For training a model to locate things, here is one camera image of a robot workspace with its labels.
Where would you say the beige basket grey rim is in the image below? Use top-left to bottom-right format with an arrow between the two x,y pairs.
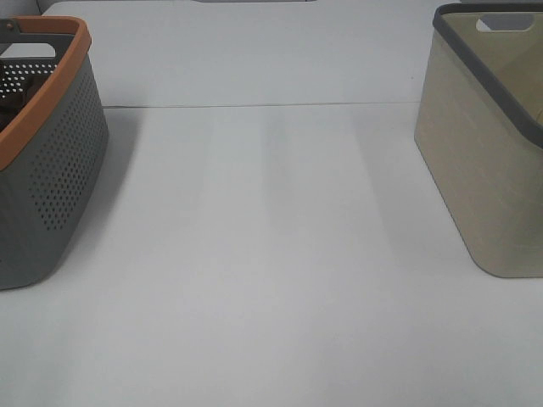
414,3 -> 542,278

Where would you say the grey perforated basket orange rim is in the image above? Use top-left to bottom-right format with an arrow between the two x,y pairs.
1,16 -> 109,290

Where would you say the brown towel in basket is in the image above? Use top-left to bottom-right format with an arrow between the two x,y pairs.
1,61 -> 34,131

